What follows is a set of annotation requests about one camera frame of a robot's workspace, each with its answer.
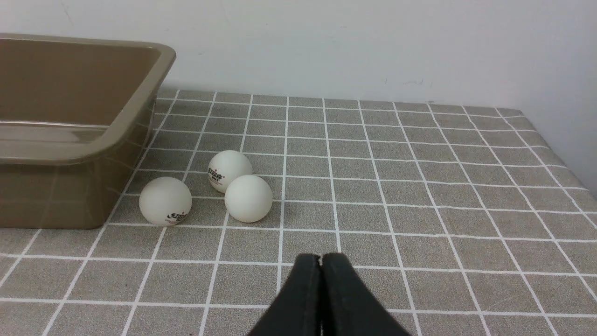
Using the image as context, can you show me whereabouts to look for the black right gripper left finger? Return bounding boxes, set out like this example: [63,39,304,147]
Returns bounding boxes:
[248,254,322,336]

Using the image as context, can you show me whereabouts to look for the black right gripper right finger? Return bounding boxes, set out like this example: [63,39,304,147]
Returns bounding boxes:
[321,253,409,336]

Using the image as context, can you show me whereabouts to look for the white ping-pong ball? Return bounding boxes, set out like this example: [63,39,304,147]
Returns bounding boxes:
[207,150,253,194]
[224,175,273,223]
[139,176,193,227]

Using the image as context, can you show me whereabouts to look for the grey checkered tablecloth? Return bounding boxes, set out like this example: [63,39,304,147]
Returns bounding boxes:
[1,89,596,336]

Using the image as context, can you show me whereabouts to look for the olive plastic storage bin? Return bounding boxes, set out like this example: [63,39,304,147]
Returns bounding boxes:
[0,33,176,230]

